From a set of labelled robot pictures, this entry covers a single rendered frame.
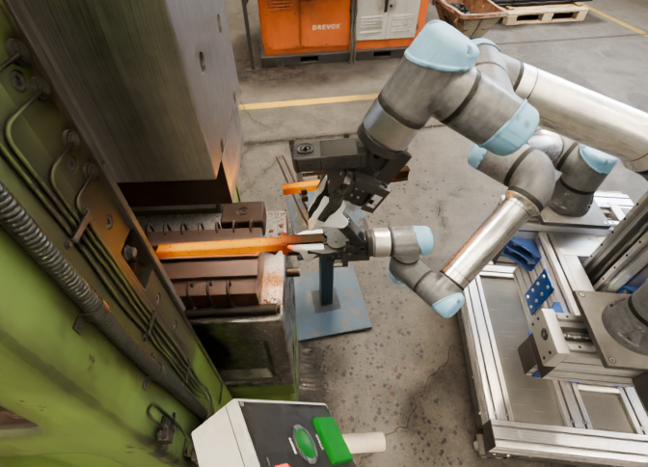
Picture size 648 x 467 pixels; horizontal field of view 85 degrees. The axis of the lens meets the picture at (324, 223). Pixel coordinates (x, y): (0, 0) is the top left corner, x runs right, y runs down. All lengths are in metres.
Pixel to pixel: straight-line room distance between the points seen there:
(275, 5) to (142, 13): 3.81
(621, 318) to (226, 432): 1.00
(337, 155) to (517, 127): 0.23
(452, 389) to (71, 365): 1.62
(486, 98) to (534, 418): 1.42
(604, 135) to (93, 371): 0.80
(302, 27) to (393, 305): 3.20
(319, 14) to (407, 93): 3.87
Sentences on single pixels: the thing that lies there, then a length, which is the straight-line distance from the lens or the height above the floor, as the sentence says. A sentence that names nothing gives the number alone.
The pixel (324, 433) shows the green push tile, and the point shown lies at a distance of 0.68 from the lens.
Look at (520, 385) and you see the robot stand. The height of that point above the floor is 0.21.
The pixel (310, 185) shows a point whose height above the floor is 0.95.
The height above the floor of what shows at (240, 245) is 1.02.
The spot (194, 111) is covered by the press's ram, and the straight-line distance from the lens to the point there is 0.49.
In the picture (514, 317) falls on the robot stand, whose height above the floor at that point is 0.21.
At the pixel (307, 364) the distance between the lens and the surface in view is 1.83.
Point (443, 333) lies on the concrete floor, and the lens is 1.99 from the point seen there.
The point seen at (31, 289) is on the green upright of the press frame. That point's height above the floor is 1.40.
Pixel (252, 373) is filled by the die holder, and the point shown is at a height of 0.53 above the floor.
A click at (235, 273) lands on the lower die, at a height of 0.99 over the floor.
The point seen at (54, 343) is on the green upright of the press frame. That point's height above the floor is 1.34.
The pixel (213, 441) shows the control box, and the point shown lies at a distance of 0.56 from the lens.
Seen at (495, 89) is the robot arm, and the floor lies 1.50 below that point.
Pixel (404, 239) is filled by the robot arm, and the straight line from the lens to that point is 0.91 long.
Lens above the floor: 1.70
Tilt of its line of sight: 47 degrees down
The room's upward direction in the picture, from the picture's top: straight up
